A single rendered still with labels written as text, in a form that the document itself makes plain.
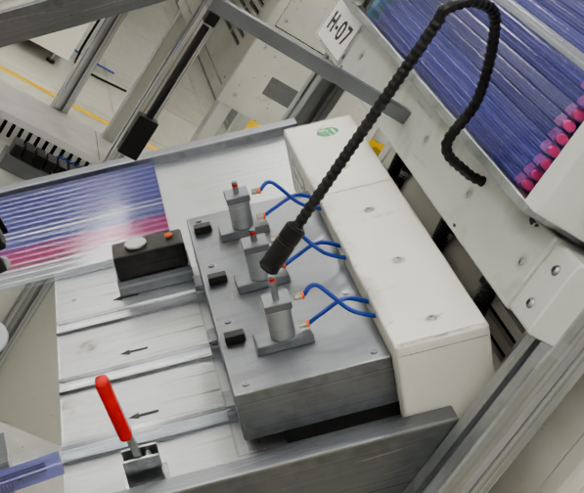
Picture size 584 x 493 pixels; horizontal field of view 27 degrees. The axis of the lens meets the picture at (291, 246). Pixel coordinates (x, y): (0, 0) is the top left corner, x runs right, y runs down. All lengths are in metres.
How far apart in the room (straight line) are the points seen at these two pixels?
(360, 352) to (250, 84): 1.42
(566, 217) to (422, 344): 0.16
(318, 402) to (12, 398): 1.70
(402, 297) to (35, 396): 1.70
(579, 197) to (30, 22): 1.55
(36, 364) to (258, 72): 0.77
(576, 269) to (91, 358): 0.51
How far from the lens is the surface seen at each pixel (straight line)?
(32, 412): 2.70
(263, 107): 2.42
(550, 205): 0.93
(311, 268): 1.16
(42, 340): 2.61
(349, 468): 1.02
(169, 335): 1.22
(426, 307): 1.04
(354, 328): 1.06
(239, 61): 2.40
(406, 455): 1.03
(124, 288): 1.30
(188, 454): 1.06
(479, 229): 1.06
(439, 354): 1.01
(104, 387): 0.98
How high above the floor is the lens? 1.53
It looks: 16 degrees down
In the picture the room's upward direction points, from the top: 35 degrees clockwise
